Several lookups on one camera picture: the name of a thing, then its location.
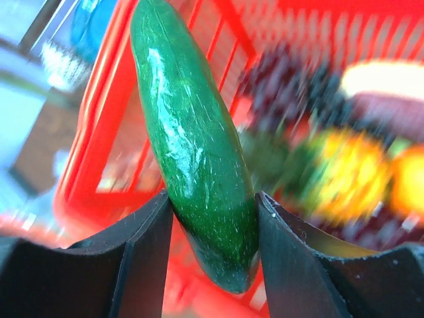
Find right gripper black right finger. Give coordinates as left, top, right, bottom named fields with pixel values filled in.
left=255, top=192, right=423, bottom=317

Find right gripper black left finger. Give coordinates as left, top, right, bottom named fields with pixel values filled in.
left=1, top=191, right=173, bottom=317

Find red plastic shopping basket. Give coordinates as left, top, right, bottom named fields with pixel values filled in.
left=0, top=0, right=424, bottom=318

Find toy cucumber green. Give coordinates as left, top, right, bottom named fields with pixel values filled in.
left=131, top=1, right=259, bottom=293

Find toy dark grapes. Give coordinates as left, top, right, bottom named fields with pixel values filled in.
left=237, top=42, right=353, bottom=133

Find toy red grapes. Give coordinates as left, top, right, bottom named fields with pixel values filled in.
left=327, top=208, right=423, bottom=251

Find toy pineapple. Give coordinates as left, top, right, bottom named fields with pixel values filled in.
left=238, top=128, right=392, bottom=225

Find toy orange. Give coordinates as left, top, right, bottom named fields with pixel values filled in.
left=389, top=144, right=423, bottom=222

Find toy meat slice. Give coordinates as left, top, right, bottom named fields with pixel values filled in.
left=341, top=59, right=423, bottom=142

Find teal scalloped plate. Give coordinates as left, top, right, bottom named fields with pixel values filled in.
left=70, top=0, right=117, bottom=64

